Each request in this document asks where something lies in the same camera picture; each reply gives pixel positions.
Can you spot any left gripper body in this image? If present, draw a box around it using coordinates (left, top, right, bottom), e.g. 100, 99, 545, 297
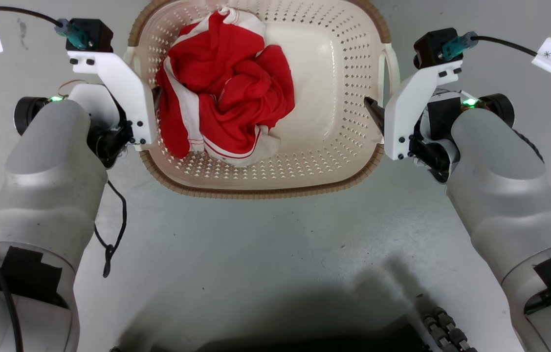
68, 82, 135, 169

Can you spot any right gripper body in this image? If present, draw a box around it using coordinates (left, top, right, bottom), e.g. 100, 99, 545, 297
409, 90, 472, 185

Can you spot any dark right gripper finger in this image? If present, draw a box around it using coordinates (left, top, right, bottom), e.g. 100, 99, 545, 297
364, 96, 385, 137

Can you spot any cream perforated laundry basket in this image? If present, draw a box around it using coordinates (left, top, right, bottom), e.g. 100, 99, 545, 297
124, 0, 401, 199

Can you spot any red and white garment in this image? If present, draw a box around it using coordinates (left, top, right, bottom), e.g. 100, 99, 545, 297
155, 7, 296, 168

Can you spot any white left camera bracket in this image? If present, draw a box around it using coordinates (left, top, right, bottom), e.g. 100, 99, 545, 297
67, 50, 159, 146

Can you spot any white camera bracket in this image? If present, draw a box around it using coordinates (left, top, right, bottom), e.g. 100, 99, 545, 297
67, 50, 159, 146
383, 60, 463, 161

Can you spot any white right camera bracket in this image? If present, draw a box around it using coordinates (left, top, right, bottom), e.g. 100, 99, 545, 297
383, 60, 463, 161

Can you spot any thin black hanging cable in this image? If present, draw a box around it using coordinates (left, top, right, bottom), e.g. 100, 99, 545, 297
93, 180, 128, 279

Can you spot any black right camera cable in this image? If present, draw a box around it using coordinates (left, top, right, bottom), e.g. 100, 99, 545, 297
473, 35, 551, 88

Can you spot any black camera cable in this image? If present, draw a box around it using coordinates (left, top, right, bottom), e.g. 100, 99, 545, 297
0, 5, 63, 27
473, 35, 551, 88

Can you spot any white cable tag with star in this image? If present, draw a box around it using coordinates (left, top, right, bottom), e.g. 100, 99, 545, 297
531, 37, 551, 73

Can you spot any black left camera cable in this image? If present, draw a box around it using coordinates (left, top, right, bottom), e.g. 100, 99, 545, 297
0, 5, 63, 27

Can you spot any grey ribbed cable conduit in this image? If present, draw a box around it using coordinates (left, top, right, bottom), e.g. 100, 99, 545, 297
419, 306, 477, 352

